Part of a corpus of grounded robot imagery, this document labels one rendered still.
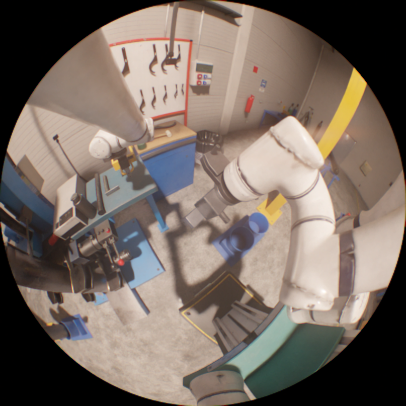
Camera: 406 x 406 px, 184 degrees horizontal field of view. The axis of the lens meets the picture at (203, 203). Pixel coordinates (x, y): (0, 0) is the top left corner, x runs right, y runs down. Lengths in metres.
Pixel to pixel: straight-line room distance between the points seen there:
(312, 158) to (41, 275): 1.14
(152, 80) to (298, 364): 2.90
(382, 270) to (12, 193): 1.30
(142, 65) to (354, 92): 2.56
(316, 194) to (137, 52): 2.43
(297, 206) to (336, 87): 10.01
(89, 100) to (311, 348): 0.72
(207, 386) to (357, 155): 10.18
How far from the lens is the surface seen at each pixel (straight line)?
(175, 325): 1.83
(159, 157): 1.48
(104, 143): 0.45
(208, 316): 1.43
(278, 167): 0.18
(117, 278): 1.32
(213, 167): 0.25
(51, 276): 1.05
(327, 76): 10.35
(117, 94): 0.19
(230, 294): 1.42
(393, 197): 0.43
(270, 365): 0.64
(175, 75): 2.56
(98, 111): 0.18
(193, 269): 1.66
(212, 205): 0.25
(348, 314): 0.44
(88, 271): 1.02
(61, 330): 2.46
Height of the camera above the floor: 1.66
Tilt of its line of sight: 58 degrees down
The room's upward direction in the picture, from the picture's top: 10 degrees clockwise
